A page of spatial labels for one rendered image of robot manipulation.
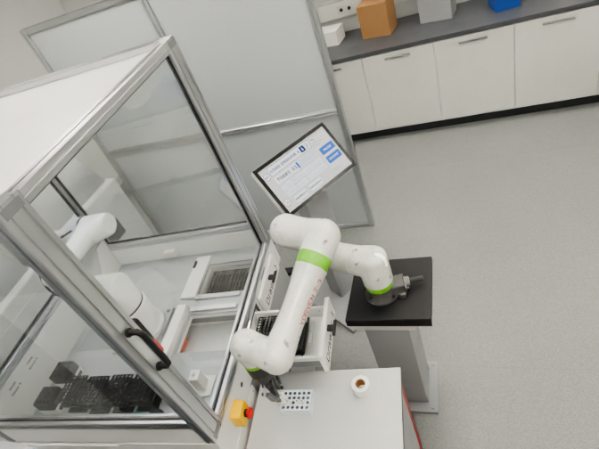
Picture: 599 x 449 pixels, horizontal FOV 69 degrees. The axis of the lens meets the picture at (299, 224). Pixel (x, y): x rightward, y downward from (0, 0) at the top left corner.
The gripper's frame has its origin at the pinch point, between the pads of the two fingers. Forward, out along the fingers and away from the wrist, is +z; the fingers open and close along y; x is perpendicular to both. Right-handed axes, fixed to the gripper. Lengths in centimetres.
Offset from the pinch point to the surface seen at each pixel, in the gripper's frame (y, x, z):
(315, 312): 36.9, -9.6, -3.1
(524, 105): 309, -144, 70
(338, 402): 2.1, -20.5, 7.8
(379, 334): 41, -33, 21
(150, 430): -22.6, 36.4, -19.9
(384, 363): 41, -30, 45
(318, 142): 133, -6, -30
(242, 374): 6.6, 15.9, -5.3
